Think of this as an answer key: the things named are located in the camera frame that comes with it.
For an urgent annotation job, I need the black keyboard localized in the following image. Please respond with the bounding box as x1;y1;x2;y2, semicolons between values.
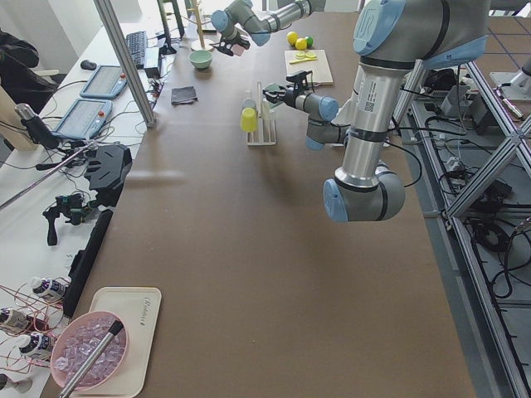
125;31;148;69

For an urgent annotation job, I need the black monitor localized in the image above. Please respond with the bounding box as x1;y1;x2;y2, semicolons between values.
157;0;185;55

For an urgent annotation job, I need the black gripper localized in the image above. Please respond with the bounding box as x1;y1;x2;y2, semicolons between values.
263;70;311;109
211;36;250;54

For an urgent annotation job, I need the grey cup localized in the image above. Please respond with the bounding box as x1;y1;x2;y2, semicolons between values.
242;98;256;109

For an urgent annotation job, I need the person in black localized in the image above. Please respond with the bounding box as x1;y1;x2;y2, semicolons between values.
1;31;57;114

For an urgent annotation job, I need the cream tray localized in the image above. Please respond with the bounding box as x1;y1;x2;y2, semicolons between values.
52;286;163;396

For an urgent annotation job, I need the pink bowl with ice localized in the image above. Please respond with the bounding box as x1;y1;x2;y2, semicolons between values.
51;311;129;391

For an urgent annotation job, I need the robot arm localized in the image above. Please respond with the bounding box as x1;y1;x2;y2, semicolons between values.
323;1;490;222
211;0;326;56

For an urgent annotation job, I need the yellow cup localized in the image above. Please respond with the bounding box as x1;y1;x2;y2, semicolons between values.
240;107;258;133

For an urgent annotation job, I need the pink cup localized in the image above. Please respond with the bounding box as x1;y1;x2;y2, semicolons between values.
231;44;249;56

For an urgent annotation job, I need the wooden mug tree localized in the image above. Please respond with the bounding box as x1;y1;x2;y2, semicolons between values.
187;0;214;51

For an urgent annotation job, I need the wooden cutting board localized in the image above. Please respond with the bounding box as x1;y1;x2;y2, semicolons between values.
284;50;334;85

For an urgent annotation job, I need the white wire cup holder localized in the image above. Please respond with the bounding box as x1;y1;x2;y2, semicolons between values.
246;80;276;146

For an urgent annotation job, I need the yellow lemon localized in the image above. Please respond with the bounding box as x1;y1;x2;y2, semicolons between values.
286;31;299;46
295;37;308;51

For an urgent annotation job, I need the mint green cup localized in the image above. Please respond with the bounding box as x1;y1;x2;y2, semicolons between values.
262;83;286;109

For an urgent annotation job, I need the black thermos bottle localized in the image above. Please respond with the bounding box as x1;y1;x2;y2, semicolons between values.
14;103;60;149

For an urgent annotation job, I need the computer mouse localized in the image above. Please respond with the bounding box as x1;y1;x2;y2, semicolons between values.
80;60;97;70

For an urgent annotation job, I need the aluminium frame post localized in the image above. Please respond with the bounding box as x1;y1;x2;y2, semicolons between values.
94;0;156;129

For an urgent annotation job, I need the grey folded cloth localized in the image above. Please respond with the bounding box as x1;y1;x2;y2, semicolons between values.
170;86;197;105

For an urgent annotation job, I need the green bowl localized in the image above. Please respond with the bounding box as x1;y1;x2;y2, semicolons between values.
188;50;212;70

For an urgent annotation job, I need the teach pendant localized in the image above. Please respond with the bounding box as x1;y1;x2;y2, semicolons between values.
80;66;127;100
51;98;113;140

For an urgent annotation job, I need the yellow plastic knife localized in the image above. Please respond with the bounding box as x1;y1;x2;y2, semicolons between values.
289;57;318;65

